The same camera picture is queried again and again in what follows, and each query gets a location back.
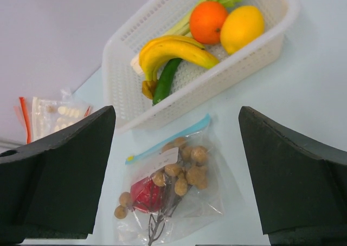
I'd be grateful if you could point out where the white plastic basket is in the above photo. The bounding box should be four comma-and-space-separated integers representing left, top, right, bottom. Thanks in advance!
102, 0, 300, 133

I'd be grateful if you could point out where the red pomegranate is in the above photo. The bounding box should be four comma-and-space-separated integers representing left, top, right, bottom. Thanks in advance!
130, 178, 163, 213

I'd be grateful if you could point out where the red zipper clear bag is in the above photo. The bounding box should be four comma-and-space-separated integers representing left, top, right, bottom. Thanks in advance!
14, 96, 33, 144

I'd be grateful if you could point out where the polka dot zip bag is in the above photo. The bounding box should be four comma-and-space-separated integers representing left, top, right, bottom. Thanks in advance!
31, 88, 93, 141

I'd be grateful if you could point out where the orange fruit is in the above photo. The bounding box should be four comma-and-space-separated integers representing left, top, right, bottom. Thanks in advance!
189, 1, 229, 45

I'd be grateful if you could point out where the yellow lemon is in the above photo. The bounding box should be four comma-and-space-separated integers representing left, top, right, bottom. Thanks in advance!
220, 5, 265, 55

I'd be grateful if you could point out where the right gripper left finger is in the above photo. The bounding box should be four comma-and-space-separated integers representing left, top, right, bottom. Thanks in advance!
1, 106, 116, 243

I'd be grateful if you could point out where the green cucumber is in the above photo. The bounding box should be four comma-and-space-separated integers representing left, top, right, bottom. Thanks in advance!
152, 58, 182, 105

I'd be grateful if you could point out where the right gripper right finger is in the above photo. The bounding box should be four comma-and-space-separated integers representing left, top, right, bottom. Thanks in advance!
239, 106, 346, 243

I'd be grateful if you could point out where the blue zipper clear bag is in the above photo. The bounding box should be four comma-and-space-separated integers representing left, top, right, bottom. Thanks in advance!
112, 113, 246, 246

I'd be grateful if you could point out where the yellow banana bunch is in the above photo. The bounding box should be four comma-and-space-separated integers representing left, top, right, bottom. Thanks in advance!
138, 35, 220, 100

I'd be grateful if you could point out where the brown longan bunch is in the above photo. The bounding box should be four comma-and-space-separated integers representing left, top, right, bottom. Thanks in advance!
114, 137, 208, 245

